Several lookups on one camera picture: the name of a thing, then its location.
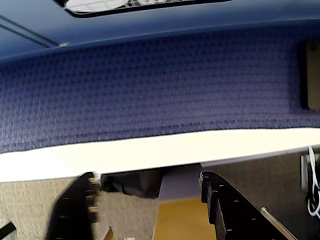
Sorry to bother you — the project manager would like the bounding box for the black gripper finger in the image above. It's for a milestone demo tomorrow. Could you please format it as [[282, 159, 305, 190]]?
[[47, 171, 102, 240], [198, 170, 298, 240]]

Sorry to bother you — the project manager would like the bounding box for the white red servo wire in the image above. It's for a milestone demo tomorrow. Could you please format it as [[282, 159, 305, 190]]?
[[306, 145, 320, 218]]

